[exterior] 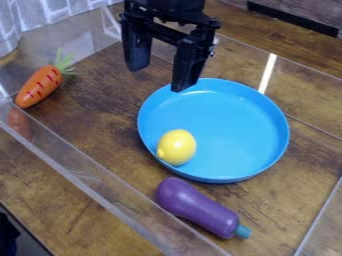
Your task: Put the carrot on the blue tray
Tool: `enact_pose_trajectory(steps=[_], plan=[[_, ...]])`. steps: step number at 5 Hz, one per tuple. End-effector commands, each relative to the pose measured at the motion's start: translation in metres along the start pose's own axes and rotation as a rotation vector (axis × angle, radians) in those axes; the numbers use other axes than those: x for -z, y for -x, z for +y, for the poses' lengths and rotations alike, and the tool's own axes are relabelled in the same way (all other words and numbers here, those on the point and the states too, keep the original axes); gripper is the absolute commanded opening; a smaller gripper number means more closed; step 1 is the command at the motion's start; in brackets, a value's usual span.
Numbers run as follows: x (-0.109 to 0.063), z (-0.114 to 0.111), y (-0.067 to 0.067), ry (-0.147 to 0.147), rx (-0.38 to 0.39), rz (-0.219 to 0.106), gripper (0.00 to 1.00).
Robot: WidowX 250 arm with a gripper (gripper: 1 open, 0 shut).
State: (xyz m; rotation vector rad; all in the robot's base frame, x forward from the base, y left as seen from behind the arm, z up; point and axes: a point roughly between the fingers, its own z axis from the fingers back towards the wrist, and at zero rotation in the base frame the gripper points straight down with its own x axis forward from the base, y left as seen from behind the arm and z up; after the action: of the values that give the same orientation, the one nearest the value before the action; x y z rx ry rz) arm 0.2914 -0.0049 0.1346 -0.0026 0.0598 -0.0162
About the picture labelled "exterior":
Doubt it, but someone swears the purple toy eggplant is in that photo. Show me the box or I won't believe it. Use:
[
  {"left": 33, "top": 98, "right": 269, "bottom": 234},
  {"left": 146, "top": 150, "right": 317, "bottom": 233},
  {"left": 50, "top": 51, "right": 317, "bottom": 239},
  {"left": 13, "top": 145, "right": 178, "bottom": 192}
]
[{"left": 157, "top": 177, "right": 252, "bottom": 239}]

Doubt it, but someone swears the blue round tray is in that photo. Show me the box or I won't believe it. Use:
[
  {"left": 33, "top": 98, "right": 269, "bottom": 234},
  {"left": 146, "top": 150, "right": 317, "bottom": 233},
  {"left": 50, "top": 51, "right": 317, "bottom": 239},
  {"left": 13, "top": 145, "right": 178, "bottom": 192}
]
[{"left": 138, "top": 78, "right": 290, "bottom": 184}]

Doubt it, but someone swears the black bar in background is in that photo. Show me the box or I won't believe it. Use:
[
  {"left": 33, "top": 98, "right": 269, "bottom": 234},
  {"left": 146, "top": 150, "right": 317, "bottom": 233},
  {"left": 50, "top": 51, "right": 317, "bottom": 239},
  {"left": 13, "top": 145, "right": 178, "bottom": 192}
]
[{"left": 248, "top": 1, "right": 340, "bottom": 38}]

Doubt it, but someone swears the white patterned curtain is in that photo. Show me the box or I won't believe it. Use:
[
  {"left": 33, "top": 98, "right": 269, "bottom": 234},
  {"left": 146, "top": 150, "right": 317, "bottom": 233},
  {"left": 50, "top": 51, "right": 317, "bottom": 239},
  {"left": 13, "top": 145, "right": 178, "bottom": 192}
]
[{"left": 0, "top": 0, "right": 123, "bottom": 58}]

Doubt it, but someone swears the yellow toy lemon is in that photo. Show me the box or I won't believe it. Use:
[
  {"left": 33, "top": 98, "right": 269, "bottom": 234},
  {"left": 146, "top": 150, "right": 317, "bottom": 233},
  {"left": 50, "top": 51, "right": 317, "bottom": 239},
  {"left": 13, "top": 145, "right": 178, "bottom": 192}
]
[{"left": 157, "top": 129, "right": 197, "bottom": 166}]

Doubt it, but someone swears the clear acrylic enclosure wall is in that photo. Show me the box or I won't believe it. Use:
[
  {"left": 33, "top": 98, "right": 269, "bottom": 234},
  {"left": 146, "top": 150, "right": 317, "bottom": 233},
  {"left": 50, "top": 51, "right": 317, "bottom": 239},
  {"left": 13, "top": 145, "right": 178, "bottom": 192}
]
[{"left": 0, "top": 0, "right": 342, "bottom": 256}]

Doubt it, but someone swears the orange toy carrot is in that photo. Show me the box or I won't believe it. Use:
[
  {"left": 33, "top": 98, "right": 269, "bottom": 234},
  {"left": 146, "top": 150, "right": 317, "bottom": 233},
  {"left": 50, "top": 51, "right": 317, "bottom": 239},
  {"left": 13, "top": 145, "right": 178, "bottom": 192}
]
[{"left": 15, "top": 49, "right": 77, "bottom": 109}]

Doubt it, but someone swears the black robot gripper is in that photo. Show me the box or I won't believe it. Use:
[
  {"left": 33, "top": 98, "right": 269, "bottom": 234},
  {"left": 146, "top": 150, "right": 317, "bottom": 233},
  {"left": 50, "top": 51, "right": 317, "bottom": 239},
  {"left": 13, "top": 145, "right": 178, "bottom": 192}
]
[{"left": 121, "top": 0, "right": 221, "bottom": 92}]

